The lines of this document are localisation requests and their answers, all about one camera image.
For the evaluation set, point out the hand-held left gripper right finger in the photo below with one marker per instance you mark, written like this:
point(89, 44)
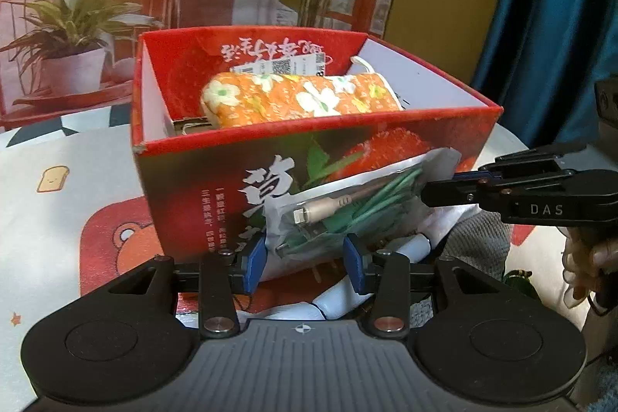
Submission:
point(352, 266)

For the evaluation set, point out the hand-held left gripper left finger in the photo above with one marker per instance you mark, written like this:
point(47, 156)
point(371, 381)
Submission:
point(256, 261)

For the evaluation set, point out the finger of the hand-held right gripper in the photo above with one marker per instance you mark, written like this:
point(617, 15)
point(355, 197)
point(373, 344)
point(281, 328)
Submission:
point(526, 161)
point(449, 195)

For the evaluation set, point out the grey cloth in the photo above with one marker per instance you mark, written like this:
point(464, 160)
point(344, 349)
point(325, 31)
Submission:
point(475, 243)

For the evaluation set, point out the red cardboard box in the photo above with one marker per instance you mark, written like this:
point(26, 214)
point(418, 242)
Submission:
point(193, 180)

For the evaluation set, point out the green tasselled ornament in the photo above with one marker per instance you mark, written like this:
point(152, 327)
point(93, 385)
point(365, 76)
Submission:
point(520, 284)

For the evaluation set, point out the orange floral cloth roll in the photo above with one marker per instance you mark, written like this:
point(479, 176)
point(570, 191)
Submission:
point(289, 96)

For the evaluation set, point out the person's right hand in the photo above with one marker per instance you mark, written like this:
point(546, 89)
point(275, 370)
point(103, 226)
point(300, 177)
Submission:
point(582, 267)

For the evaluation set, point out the teal curtain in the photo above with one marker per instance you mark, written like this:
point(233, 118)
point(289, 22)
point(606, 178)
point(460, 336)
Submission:
point(555, 6)

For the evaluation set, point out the printed cartoon tablecloth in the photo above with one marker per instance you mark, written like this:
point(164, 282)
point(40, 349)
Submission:
point(72, 209)

